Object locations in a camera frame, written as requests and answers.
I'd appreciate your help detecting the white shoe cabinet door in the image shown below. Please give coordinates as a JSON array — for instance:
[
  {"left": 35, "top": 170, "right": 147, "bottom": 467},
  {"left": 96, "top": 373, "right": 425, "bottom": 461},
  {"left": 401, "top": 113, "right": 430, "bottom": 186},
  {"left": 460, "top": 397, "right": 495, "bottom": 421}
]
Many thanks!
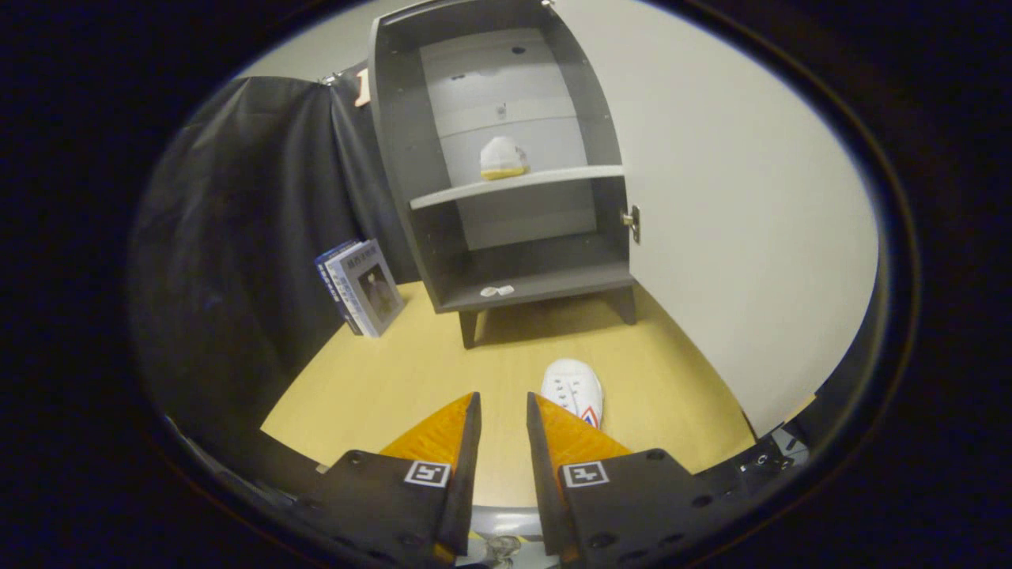
[{"left": 553, "top": 0, "right": 880, "bottom": 439}]

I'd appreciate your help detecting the black backdrop cloth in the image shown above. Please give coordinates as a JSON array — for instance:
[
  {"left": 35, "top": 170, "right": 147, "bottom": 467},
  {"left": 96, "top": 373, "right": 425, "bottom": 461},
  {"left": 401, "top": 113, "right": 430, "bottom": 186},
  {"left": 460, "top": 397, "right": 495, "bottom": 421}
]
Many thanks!
[{"left": 129, "top": 75, "right": 420, "bottom": 467}]

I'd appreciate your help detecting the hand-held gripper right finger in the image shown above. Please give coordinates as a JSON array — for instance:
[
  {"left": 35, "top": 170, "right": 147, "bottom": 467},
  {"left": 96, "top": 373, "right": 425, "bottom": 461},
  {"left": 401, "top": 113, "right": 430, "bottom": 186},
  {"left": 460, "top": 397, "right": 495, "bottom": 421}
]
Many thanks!
[{"left": 526, "top": 391, "right": 744, "bottom": 567}]

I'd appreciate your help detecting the grey cover book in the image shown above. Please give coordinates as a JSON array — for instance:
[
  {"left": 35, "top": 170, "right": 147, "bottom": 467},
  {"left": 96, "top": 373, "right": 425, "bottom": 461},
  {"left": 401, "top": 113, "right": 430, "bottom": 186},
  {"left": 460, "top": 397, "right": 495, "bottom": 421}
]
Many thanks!
[{"left": 330, "top": 239, "right": 406, "bottom": 338}]

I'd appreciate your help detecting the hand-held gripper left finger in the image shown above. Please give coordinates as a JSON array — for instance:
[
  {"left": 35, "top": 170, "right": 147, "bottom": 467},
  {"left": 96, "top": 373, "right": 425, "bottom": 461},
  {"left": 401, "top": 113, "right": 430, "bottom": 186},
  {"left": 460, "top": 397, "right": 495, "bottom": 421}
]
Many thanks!
[{"left": 293, "top": 391, "right": 483, "bottom": 567}]

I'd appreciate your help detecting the white canvas shoe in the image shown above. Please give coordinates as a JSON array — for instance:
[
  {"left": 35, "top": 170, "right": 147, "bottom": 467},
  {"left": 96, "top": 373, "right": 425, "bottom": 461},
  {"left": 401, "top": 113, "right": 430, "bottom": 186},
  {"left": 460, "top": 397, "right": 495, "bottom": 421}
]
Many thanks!
[
  {"left": 480, "top": 136, "right": 531, "bottom": 181},
  {"left": 541, "top": 358, "right": 605, "bottom": 429}
]

